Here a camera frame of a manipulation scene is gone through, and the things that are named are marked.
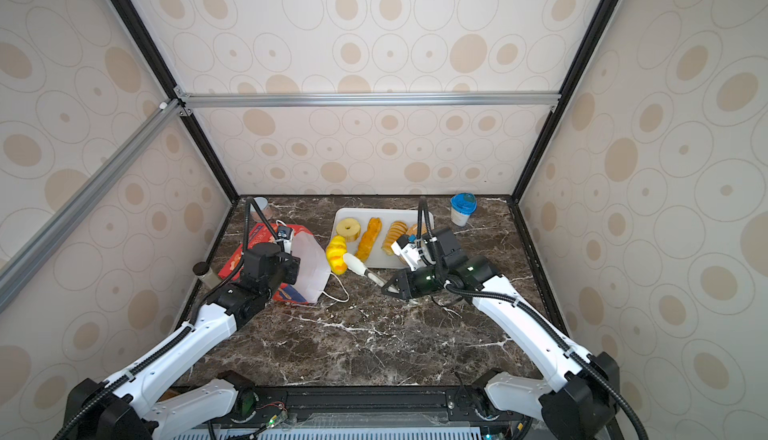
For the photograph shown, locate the ridged oval fake bread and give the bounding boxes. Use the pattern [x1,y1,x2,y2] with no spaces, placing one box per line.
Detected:
[381,220,408,256]

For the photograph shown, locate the red paper gift bag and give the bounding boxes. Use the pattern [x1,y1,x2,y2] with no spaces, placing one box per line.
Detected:
[219,223,331,304]

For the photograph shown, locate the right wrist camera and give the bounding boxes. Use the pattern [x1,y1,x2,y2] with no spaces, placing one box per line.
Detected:
[391,235,434,271]

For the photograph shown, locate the horizontal aluminium frame rail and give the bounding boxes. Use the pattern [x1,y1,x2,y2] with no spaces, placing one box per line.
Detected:
[180,90,561,108]

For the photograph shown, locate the small bottle with black cap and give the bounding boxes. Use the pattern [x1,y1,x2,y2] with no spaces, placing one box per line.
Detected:
[192,261,222,290]

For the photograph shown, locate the left diagonal aluminium rail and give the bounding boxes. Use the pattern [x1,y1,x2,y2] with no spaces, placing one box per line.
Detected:
[1,100,181,309]

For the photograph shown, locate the yellow ring shaped fake bread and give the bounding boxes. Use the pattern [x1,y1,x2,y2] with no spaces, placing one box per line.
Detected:
[335,217,361,243]

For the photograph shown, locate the blue lidded white cup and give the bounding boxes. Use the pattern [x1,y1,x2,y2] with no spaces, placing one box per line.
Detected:
[450,192,478,227]

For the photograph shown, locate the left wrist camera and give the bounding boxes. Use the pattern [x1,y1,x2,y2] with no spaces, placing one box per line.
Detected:
[276,224,294,254]

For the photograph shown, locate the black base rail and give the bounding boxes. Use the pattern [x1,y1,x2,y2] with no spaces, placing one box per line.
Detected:
[177,385,535,439]

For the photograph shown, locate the long twisted fake bread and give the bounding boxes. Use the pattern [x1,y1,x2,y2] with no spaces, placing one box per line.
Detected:
[355,217,382,262]

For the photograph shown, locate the white plastic tray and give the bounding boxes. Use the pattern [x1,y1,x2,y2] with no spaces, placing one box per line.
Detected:
[331,207,417,269]

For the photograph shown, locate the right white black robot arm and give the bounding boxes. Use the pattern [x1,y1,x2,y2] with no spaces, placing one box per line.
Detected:
[342,198,649,439]

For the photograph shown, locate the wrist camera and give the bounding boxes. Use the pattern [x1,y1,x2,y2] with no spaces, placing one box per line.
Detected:
[391,235,434,271]
[276,224,294,254]

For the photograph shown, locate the yellow orange striped fake bread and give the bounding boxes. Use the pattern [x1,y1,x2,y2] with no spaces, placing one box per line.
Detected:
[326,235,348,275]

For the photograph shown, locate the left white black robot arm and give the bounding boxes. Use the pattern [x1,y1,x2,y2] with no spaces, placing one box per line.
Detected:
[55,219,300,439]

